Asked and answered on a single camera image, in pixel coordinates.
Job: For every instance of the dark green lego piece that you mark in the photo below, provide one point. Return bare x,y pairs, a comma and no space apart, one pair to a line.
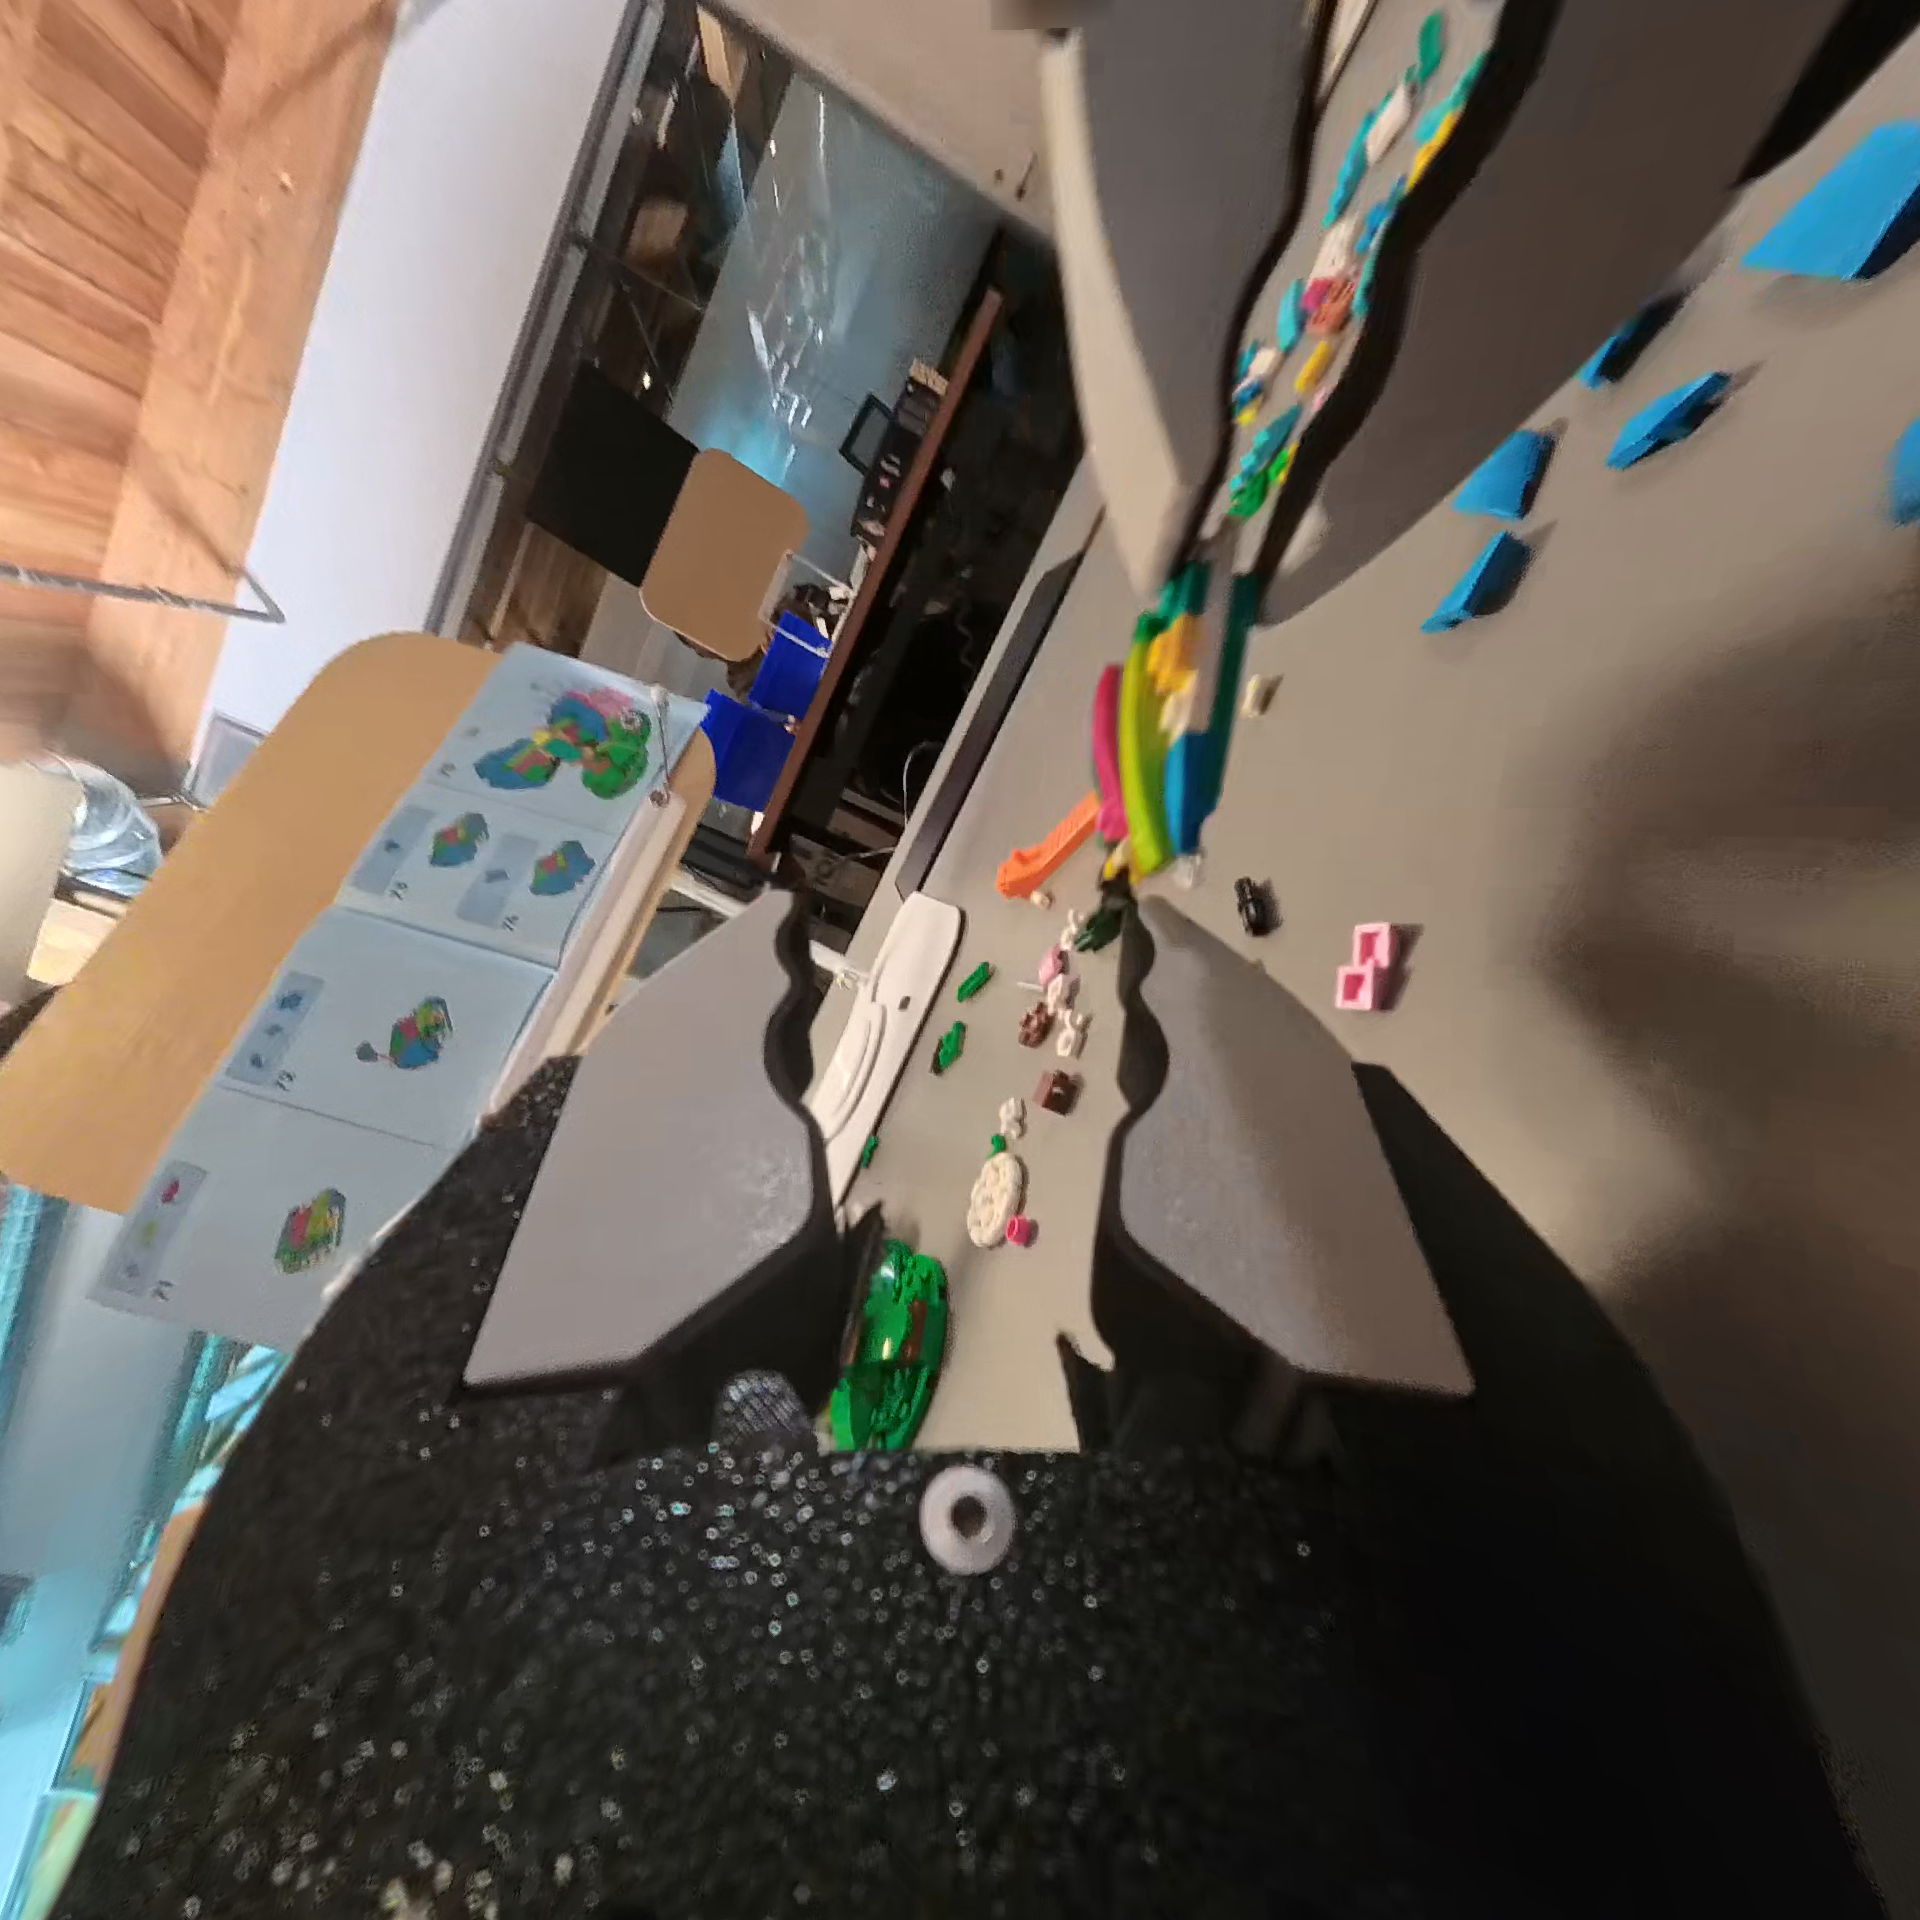
1099,924

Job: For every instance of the white stand with base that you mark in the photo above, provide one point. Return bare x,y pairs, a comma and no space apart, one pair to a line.
900,976

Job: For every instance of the group of white lego pieces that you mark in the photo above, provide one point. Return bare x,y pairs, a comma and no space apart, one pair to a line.
1069,1031

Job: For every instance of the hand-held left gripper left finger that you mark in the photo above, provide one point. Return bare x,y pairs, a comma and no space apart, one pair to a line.
660,1200

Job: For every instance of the blue storage bin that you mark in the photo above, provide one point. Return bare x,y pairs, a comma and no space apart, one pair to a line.
748,751
793,668

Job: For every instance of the open lego instruction booklet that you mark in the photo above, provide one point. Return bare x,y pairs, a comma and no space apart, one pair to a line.
406,1035

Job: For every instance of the tan wooden panel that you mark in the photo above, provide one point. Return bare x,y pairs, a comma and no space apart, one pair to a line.
196,900
736,555

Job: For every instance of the small black lego piece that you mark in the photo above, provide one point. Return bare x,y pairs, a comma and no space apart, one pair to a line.
1254,904

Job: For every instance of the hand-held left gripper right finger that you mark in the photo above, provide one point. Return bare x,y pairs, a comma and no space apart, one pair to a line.
1276,1216

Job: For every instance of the brown lego brick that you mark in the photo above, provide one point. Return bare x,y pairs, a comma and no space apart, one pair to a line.
1059,1091

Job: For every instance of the group of blue lego slopes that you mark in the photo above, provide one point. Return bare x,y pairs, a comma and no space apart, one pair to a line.
1500,473

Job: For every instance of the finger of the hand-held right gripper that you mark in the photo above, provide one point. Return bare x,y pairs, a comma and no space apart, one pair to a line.
1546,195
1170,225

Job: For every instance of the multicoloured lego wing plate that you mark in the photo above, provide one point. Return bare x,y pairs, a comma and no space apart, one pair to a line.
1178,751

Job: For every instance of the orange lego brick separator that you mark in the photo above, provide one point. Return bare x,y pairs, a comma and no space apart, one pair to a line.
1051,849

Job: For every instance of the white round lego plate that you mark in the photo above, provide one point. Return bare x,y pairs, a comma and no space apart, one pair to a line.
1000,1198

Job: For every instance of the lego flower butterfly model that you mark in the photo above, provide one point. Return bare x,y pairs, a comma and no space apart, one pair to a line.
892,1351

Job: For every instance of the pile of loose lego pieces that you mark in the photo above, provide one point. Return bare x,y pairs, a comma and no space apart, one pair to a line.
1309,308

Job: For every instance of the pink lego bracket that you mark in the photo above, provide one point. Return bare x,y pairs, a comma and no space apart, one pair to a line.
1373,968

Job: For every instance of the black screen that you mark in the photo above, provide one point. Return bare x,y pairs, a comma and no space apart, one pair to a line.
609,473

